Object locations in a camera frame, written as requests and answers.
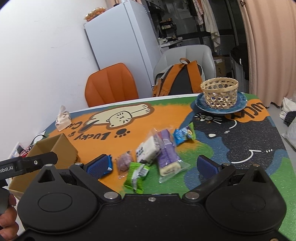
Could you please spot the brown cardboard box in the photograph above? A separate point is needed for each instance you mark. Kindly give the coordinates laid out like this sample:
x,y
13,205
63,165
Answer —
x,y
67,150

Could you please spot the black hanging garment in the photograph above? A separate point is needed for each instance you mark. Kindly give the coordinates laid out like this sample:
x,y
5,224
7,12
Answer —
x,y
239,62

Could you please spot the white hanging garment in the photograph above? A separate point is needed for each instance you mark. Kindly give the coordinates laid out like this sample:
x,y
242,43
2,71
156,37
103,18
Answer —
x,y
214,27

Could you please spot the purple roll cake packet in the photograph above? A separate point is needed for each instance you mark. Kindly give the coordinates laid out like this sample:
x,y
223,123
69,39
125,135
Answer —
x,y
167,157

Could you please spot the brown storage carton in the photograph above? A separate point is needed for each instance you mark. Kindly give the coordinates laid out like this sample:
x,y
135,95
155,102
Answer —
x,y
220,66

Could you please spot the tissue pack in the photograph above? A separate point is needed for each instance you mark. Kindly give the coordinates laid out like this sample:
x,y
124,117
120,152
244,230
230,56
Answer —
x,y
63,120

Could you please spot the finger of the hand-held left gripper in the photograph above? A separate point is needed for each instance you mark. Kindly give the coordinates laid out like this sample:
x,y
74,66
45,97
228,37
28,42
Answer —
x,y
37,161

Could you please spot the lime green snack packet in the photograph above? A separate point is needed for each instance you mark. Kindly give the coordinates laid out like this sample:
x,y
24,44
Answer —
x,y
134,178

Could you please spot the blue plate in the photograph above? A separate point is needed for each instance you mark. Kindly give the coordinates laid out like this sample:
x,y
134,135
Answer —
x,y
201,104

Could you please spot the blue cookie packet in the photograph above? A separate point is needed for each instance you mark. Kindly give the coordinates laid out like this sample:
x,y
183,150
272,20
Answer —
x,y
181,136

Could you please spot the floral hanging garment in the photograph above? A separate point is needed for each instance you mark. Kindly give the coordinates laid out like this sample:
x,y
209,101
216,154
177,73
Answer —
x,y
198,11

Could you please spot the orange chair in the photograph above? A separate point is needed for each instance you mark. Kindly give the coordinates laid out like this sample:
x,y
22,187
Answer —
x,y
111,85

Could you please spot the pink curtain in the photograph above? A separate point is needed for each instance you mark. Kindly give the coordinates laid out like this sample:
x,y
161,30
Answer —
x,y
266,46

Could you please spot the blue white snack packet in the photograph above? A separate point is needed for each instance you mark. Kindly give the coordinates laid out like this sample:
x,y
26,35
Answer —
x,y
109,169

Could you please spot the white black snack packet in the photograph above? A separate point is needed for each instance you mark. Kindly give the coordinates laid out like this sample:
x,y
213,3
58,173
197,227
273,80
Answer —
x,y
148,149

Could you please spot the woven bamboo basket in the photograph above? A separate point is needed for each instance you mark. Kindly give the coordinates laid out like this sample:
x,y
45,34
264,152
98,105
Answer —
x,y
231,92

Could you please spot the black spice rack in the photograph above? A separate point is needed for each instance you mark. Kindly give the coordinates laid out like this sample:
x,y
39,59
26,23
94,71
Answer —
x,y
167,25

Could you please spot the orange and black backpack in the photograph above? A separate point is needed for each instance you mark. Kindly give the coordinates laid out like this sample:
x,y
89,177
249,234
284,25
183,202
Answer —
x,y
182,81

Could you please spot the grey chair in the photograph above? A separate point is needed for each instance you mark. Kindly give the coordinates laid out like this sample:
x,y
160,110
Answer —
x,y
196,55

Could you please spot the green purple snack packet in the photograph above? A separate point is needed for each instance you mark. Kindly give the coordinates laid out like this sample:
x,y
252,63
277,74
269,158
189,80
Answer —
x,y
191,129

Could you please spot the white power strip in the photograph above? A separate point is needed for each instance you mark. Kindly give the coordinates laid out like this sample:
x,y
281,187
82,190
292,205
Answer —
x,y
17,149

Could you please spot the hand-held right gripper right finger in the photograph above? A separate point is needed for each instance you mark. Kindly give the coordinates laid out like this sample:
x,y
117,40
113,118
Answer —
x,y
207,165

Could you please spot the white fridge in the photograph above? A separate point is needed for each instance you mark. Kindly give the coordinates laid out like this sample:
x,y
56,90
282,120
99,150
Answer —
x,y
120,34

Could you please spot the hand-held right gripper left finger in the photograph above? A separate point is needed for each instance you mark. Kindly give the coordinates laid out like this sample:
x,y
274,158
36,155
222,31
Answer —
x,y
98,165

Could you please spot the clear box of orange fruit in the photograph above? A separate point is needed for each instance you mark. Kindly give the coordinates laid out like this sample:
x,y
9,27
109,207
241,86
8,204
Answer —
x,y
94,14

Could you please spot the white plastic bag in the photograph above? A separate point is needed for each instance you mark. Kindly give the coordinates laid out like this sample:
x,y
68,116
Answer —
x,y
292,138
289,106

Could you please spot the person's left hand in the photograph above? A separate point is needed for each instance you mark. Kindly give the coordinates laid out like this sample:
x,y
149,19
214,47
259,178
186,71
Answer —
x,y
9,220

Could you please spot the white counter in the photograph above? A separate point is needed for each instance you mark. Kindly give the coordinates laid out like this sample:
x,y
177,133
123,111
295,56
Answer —
x,y
171,42

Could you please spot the curtain tieback charm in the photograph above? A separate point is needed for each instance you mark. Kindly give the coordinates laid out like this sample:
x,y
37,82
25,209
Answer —
x,y
242,2

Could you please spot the clear purple cake packet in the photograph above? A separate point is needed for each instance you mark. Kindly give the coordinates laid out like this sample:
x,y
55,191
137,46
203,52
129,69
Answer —
x,y
124,163

